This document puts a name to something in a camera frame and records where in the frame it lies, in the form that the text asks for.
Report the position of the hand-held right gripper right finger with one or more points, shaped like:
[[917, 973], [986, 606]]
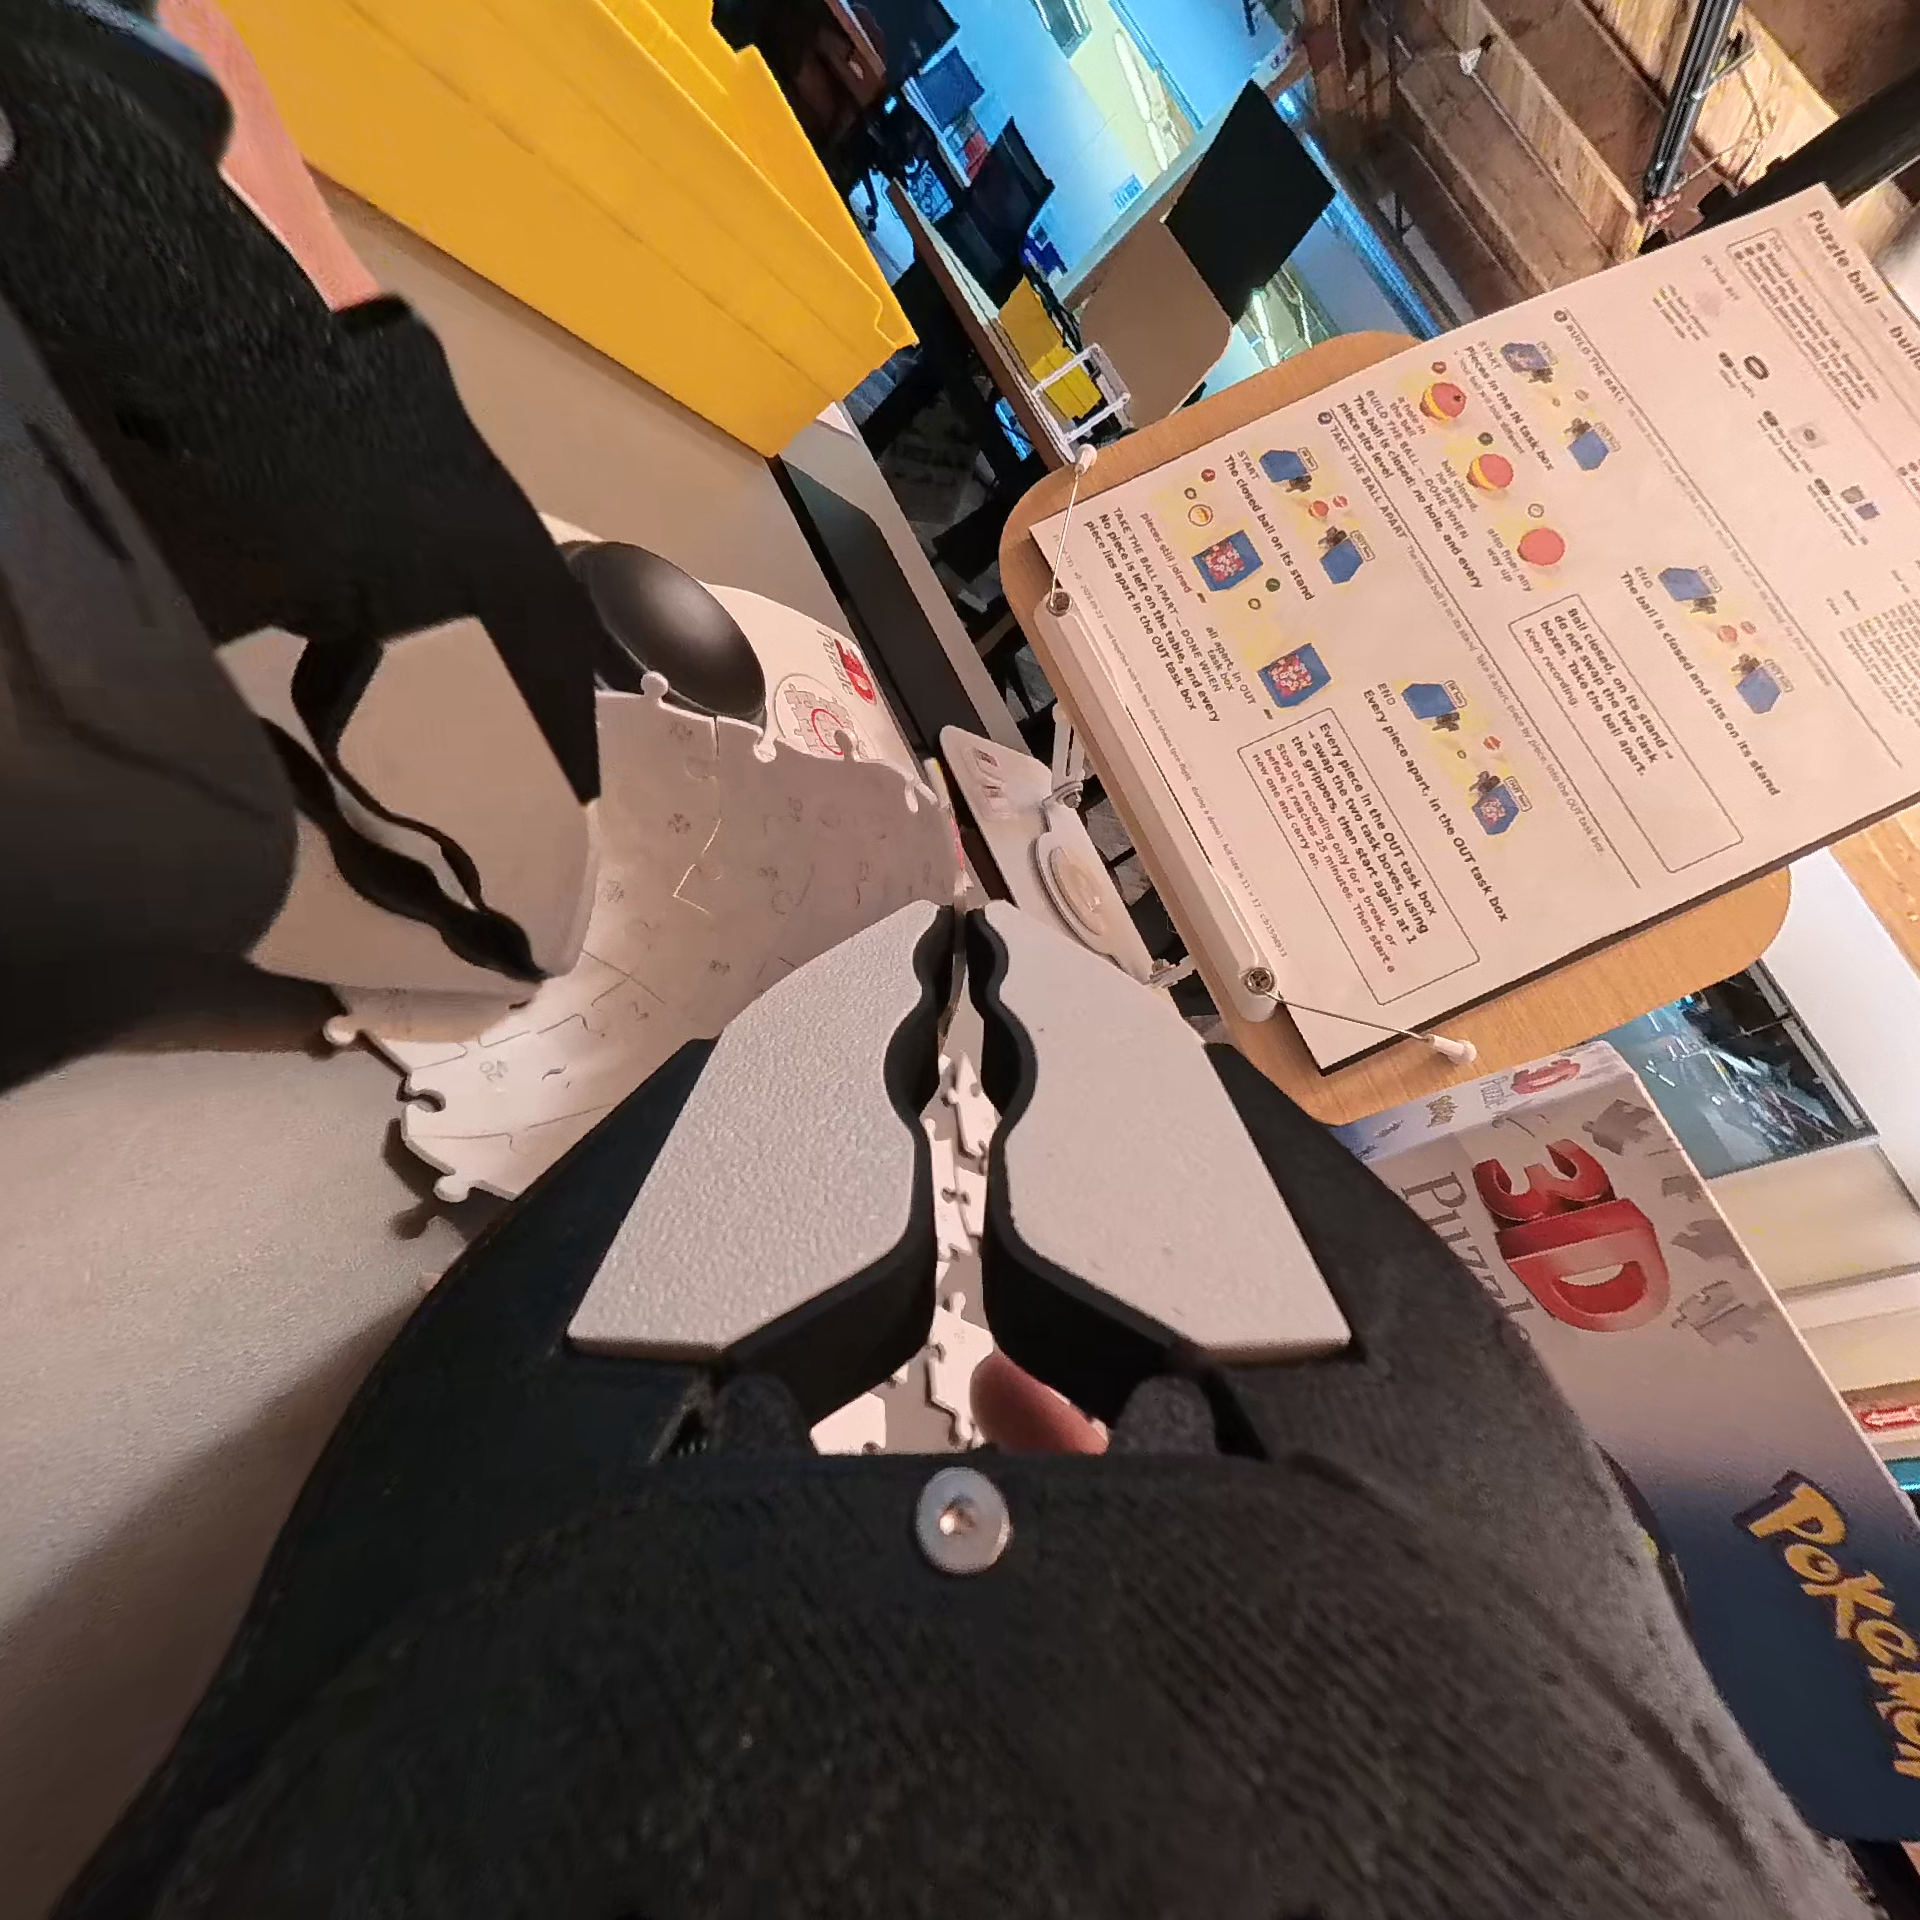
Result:
[[1156, 1170]]

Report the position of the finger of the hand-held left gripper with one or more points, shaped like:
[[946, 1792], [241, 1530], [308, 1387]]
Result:
[[480, 749], [345, 931]]

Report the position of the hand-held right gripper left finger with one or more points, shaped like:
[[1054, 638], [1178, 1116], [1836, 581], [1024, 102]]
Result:
[[751, 1154]]

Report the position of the white puzzle ball shell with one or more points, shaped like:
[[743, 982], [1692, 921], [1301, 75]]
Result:
[[721, 915]]

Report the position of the person's left forearm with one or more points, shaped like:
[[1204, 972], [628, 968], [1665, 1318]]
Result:
[[254, 134]]

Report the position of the black round ball stand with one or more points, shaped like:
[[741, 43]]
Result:
[[676, 628]]

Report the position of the puzzle box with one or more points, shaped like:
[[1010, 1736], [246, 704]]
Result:
[[1650, 1348]]

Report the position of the white clipboard stand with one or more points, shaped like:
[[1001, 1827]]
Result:
[[1073, 878]]

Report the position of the white printed paper sheet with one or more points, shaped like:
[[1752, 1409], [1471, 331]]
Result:
[[833, 682]]

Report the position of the white clip bar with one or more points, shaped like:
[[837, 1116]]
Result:
[[1156, 810]]

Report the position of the yellow plastic bin stack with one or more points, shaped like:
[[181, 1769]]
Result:
[[600, 195]]

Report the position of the wooden clipboard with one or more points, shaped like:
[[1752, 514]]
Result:
[[1576, 1035]]

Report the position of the clear acrylic box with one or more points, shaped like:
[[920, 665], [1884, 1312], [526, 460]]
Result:
[[1058, 358]]

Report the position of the printed instruction sheet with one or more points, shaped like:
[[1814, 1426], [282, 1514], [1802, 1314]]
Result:
[[1576, 598]]

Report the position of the black monitor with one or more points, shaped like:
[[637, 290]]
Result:
[[1244, 195]]

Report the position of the black pole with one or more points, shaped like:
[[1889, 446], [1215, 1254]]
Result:
[[1861, 134]]

